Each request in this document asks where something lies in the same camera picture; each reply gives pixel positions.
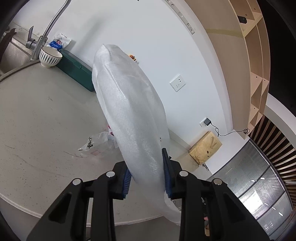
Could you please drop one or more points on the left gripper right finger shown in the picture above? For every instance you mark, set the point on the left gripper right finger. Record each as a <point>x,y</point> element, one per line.
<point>173,185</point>

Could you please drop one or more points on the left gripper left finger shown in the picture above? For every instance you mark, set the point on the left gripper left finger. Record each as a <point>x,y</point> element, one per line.
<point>124,178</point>

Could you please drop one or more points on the clear plastic bag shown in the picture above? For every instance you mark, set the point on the clear plastic bag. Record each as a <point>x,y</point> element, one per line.
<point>100,145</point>

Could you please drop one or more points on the white foam packing sheet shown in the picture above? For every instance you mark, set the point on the white foam packing sheet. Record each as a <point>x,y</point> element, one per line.
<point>137,118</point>

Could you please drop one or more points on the chrome kitchen faucet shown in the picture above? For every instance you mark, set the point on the chrome kitchen faucet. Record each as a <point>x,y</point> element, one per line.
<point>36,46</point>

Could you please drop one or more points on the black power adapter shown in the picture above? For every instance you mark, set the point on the black power adapter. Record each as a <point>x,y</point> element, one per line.
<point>207,122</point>

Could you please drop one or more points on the dark green storage box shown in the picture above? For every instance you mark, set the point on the dark green storage box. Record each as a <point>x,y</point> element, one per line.
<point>76,69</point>

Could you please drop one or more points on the orange chopsticks bundle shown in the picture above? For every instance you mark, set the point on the orange chopsticks bundle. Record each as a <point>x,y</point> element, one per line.
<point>133,58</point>

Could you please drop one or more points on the striped ceramic bowl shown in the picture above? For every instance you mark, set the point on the striped ceramic bowl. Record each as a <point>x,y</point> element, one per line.
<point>49,57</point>

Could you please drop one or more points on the small blue white packet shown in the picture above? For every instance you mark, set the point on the small blue white packet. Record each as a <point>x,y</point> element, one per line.
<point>59,42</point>

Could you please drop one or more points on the white wall socket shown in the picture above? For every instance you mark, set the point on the white wall socket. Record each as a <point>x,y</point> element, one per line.
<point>177,83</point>

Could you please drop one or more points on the wooden wall shelf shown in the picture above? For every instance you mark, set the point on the wooden wall shelf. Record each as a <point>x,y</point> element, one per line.
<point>254,33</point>

